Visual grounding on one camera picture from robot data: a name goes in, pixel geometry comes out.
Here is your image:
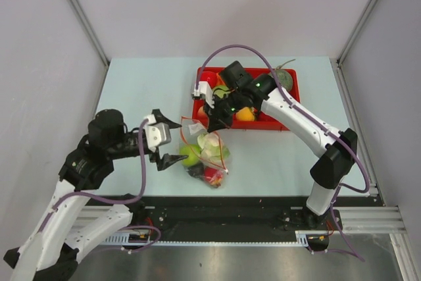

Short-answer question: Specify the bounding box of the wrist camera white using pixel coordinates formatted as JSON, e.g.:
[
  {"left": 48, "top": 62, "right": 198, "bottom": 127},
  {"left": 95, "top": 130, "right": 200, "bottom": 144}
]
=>
[
  {"left": 143, "top": 115, "right": 172, "bottom": 152},
  {"left": 191, "top": 81, "right": 214, "bottom": 109}
]

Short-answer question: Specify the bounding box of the purple cable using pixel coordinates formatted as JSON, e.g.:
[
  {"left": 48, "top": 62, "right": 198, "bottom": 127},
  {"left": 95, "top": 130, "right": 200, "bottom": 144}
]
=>
[
  {"left": 31, "top": 119, "right": 155, "bottom": 239},
  {"left": 194, "top": 43, "right": 372, "bottom": 262}
]

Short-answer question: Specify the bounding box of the green apple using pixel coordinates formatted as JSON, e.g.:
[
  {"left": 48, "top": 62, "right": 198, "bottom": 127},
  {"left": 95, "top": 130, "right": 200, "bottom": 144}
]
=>
[{"left": 179, "top": 144, "right": 201, "bottom": 167}]

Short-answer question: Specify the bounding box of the clear zip top bag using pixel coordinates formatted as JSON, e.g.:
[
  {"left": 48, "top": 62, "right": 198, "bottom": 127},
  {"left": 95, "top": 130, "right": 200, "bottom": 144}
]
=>
[{"left": 179, "top": 116, "right": 232, "bottom": 188}]

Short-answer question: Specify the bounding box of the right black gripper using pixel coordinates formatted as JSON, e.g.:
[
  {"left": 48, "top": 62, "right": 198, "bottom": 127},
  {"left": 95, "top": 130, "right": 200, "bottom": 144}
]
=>
[{"left": 203, "top": 89, "right": 244, "bottom": 133}]

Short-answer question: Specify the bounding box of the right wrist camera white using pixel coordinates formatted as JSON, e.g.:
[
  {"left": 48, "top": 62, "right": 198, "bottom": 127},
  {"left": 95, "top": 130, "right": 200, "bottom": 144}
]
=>
[{"left": 191, "top": 81, "right": 214, "bottom": 109}]

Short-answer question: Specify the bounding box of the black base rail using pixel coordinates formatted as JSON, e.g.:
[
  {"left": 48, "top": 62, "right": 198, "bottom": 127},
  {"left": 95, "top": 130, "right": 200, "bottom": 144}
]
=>
[{"left": 82, "top": 195, "right": 343, "bottom": 244}]

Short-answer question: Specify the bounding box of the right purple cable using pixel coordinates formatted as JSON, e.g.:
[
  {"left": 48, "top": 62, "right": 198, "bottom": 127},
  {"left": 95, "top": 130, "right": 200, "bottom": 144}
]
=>
[{"left": 194, "top": 43, "right": 372, "bottom": 262}]

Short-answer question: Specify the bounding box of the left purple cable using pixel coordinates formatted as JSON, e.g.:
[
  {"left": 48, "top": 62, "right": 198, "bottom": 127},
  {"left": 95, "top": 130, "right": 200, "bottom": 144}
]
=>
[{"left": 31, "top": 119, "right": 155, "bottom": 239}]

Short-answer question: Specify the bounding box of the white cauliflower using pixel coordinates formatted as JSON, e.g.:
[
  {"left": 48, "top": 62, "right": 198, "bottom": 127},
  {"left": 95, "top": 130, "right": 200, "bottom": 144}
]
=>
[{"left": 197, "top": 134, "right": 230, "bottom": 164}]

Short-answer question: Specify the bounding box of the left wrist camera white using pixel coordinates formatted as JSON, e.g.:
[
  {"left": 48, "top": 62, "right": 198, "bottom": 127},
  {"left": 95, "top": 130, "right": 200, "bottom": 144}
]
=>
[{"left": 143, "top": 115, "right": 172, "bottom": 152}]

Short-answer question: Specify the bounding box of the green melon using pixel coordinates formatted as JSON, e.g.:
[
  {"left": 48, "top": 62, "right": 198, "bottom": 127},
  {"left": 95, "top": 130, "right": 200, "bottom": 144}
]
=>
[{"left": 274, "top": 59, "right": 295, "bottom": 92}]

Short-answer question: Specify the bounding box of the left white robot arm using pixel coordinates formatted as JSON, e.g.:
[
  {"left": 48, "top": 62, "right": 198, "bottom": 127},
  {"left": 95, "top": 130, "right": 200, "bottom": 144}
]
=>
[{"left": 3, "top": 109, "right": 185, "bottom": 280}]

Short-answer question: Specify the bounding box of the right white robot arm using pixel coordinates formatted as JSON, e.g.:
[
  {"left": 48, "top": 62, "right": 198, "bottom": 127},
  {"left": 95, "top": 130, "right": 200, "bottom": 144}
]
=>
[{"left": 193, "top": 61, "right": 358, "bottom": 229}]

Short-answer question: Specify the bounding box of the peach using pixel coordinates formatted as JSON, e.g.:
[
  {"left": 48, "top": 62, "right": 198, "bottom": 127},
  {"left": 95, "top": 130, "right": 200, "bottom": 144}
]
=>
[{"left": 197, "top": 106, "right": 208, "bottom": 120}]

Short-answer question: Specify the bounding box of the red apple top left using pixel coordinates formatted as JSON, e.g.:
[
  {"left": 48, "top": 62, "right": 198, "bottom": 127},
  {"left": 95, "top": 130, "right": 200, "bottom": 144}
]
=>
[{"left": 200, "top": 70, "right": 218, "bottom": 86}]

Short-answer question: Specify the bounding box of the green cabbage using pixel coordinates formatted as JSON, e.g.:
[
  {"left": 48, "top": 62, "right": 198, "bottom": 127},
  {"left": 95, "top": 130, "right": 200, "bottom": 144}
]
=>
[{"left": 212, "top": 85, "right": 231, "bottom": 99}]

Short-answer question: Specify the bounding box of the dark purple fruit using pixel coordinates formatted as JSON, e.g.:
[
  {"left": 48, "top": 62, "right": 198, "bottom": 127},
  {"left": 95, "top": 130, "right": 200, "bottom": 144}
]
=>
[{"left": 186, "top": 164, "right": 205, "bottom": 178}]

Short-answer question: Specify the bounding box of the orange fruit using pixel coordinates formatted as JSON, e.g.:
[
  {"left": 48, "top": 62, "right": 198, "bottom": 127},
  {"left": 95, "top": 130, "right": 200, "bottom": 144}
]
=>
[{"left": 216, "top": 73, "right": 226, "bottom": 86}]

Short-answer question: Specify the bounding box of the red plastic tray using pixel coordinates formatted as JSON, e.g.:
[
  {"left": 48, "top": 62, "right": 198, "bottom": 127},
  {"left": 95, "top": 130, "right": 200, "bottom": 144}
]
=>
[{"left": 191, "top": 66, "right": 300, "bottom": 131}]

